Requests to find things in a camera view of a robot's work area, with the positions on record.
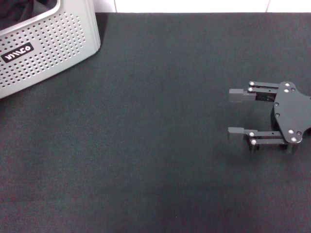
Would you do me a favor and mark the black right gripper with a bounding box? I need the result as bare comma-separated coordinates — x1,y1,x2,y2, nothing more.
227,81,311,153

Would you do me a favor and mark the dark cloth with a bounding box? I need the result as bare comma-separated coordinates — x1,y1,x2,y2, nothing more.
0,0,59,26

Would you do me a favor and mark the black tablecloth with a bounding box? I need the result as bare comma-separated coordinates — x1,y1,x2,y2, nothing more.
0,12,311,233

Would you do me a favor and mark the grey perforated storage box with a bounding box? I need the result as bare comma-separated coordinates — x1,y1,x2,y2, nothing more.
0,0,102,99

